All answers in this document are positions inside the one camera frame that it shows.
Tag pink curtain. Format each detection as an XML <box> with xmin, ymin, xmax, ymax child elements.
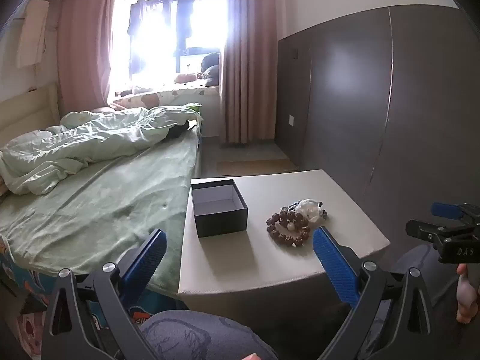
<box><xmin>60</xmin><ymin>0</ymin><xmax>121</xmax><ymax>118</ymax></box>
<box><xmin>219</xmin><ymin>0</ymin><xmax>290</xmax><ymax>145</ymax></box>

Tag white square table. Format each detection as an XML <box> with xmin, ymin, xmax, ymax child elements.
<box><xmin>177</xmin><ymin>169</ymin><xmax>391</xmax><ymax>297</ymax></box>

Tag white air conditioner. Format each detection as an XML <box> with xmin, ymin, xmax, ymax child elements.
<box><xmin>17</xmin><ymin>0</ymin><xmax>50</xmax><ymax>69</ymax></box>

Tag dark hanging garment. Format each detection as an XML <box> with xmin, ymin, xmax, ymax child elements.
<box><xmin>127</xmin><ymin>0</ymin><xmax>146</xmax><ymax>37</ymax></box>
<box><xmin>175</xmin><ymin>0</ymin><xmax>196</xmax><ymax>54</ymax></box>

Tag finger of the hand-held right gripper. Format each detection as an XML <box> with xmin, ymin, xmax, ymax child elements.
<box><xmin>406</xmin><ymin>218</ymin><xmax>451</xmax><ymax>241</ymax></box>
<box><xmin>430</xmin><ymin>202</ymin><xmax>477</xmax><ymax>220</ymax></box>

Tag person's right hand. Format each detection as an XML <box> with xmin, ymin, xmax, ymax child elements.
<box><xmin>455</xmin><ymin>263</ymin><xmax>480</xmax><ymax>324</ymax></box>

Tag light green quilt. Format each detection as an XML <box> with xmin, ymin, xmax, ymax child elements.
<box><xmin>0</xmin><ymin>102</ymin><xmax>204</xmax><ymax>196</ymax></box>

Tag dark grey wardrobe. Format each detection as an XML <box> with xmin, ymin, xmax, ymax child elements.
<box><xmin>277</xmin><ymin>5</ymin><xmax>480</xmax><ymax>235</ymax></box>

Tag brown wooden bead bracelet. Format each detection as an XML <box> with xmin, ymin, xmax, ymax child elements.
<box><xmin>266</xmin><ymin>209</ymin><xmax>311</xmax><ymax>247</ymax></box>

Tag white carved jewelry piece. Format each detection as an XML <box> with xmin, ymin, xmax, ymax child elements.
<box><xmin>298</xmin><ymin>198</ymin><xmax>325</xmax><ymax>223</ymax></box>

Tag person's left leg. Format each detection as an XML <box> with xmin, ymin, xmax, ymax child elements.
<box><xmin>138</xmin><ymin>309</ymin><xmax>279</xmax><ymax>360</ymax></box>

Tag patterned window seat cushion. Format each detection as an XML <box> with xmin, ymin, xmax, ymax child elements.
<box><xmin>112</xmin><ymin>86</ymin><xmax>220</xmax><ymax>112</ymax></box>

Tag dark round pillow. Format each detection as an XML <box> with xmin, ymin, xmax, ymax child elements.
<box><xmin>200</xmin><ymin>53</ymin><xmax>222</xmax><ymax>88</ymax></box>

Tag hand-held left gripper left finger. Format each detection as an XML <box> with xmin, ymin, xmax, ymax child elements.
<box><xmin>43</xmin><ymin>228</ymin><xmax>167</xmax><ymax>360</ymax></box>

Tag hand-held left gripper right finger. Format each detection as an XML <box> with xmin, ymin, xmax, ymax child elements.
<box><xmin>312</xmin><ymin>226</ymin><xmax>447</xmax><ymax>360</ymax></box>

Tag black cloth item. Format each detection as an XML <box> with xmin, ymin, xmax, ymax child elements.
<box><xmin>167</xmin><ymin>120</ymin><xmax>193</xmax><ymax>140</ymax></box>

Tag black gift box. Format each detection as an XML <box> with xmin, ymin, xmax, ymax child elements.
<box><xmin>190</xmin><ymin>179</ymin><xmax>249</xmax><ymax>238</ymax></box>

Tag beige bed headboard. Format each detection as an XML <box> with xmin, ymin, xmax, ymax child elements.
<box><xmin>0</xmin><ymin>82</ymin><xmax>62</xmax><ymax>144</ymax></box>

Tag green bed sheet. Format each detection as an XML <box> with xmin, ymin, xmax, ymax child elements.
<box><xmin>0</xmin><ymin>131</ymin><xmax>200</xmax><ymax>294</ymax></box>

